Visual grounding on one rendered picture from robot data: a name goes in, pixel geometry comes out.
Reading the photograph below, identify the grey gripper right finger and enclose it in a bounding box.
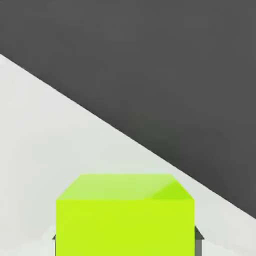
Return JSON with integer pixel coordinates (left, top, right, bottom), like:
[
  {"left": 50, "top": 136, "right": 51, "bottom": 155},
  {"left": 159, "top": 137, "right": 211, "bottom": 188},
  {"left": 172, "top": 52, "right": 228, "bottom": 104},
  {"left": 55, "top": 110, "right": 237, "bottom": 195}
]
[{"left": 194, "top": 225, "right": 231, "bottom": 256}]

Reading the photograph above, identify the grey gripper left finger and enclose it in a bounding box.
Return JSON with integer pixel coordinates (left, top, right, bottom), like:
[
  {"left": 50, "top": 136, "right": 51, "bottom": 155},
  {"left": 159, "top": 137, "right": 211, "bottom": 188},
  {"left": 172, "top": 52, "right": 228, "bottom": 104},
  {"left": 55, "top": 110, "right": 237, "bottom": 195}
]
[{"left": 33, "top": 225, "right": 57, "bottom": 256}]

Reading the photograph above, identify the small lime green cube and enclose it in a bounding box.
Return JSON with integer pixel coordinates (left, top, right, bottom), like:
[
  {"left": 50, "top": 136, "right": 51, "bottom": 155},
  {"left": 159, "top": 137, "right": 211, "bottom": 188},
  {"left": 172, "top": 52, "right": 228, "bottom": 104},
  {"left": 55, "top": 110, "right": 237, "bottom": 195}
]
[{"left": 55, "top": 173, "right": 196, "bottom": 256}]

